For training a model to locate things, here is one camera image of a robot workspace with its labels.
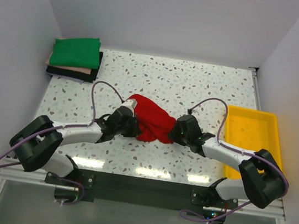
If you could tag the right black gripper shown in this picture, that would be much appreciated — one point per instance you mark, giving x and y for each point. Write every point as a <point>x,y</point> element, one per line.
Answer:
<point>173,135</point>

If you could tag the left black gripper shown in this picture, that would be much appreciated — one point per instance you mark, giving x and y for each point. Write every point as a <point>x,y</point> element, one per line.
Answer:
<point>134,130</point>

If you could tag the red t shirt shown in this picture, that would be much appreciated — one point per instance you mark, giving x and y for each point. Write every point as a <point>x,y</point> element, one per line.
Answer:
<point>154,122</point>

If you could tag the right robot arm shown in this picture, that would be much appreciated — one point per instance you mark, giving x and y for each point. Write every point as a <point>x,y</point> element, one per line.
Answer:
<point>261,180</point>

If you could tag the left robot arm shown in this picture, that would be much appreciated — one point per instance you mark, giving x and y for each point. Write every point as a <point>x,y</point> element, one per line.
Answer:
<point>35,146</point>

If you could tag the pink folded t shirt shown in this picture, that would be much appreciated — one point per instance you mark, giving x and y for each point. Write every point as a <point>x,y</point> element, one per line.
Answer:
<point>76,69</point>

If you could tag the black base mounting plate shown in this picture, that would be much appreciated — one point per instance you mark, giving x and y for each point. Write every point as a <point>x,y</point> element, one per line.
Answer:
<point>94,185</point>

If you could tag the yellow plastic tray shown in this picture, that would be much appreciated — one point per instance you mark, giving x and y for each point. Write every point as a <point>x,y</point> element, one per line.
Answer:
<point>253,130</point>

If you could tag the green folded t shirt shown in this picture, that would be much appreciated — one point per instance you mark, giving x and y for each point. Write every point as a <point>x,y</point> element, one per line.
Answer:
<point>76,52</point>

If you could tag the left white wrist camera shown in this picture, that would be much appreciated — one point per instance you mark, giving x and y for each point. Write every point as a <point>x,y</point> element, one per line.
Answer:
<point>130,104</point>

